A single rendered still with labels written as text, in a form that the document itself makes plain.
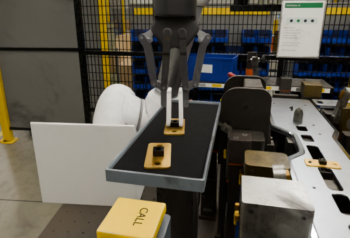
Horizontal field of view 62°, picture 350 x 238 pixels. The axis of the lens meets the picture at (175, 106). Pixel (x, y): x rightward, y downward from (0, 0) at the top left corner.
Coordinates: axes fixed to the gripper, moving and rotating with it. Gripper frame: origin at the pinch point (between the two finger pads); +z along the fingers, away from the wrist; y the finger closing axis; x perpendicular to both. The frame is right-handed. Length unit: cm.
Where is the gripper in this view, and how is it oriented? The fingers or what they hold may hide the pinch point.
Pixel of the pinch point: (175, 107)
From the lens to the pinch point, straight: 55.7
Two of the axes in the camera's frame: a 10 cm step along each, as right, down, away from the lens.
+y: -10.0, -0.1, 0.4
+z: 0.0, 9.6, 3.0
